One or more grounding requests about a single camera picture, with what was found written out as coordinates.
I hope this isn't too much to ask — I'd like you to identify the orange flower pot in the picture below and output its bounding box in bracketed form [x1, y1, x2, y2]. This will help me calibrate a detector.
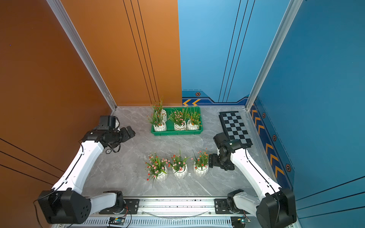
[194, 149, 209, 177]
[187, 108, 201, 130]

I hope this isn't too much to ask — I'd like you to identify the pink flower pot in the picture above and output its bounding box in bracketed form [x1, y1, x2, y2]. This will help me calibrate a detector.
[169, 108, 188, 131]
[145, 153, 170, 182]
[169, 151, 189, 180]

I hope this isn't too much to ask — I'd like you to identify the red flower pot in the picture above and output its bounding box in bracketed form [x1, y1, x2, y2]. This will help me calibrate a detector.
[148, 112, 167, 132]
[152, 98, 168, 122]

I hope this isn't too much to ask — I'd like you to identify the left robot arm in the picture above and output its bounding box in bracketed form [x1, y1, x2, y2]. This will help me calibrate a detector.
[35, 116, 136, 225]

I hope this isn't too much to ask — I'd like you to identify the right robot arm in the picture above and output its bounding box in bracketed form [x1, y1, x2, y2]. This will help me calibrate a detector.
[208, 133, 297, 228]

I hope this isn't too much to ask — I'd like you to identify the green plastic storage tray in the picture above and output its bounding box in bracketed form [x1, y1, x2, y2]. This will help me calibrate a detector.
[151, 106, 203, 136]

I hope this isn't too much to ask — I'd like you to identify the black white chessboard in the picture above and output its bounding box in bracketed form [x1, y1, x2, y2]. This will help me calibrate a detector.
[219, 111, 253, 148]

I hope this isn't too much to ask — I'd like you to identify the right circuit board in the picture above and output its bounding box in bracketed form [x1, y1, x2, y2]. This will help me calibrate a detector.
[231, 217, 251, 228]

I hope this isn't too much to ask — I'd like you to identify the left green circuit board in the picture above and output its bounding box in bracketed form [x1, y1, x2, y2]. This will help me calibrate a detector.
[108, 217, 125, 226]

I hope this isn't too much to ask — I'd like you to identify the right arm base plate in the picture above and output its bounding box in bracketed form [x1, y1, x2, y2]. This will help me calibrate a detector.
[214, 198, 249, 215]

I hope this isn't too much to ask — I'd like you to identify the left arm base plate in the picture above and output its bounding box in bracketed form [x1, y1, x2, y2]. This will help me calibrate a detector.
[99, 199, 140, 215]

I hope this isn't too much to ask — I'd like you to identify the aluminium front rail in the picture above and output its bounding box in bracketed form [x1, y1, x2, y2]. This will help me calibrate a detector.
[76, 196, 294, 217]

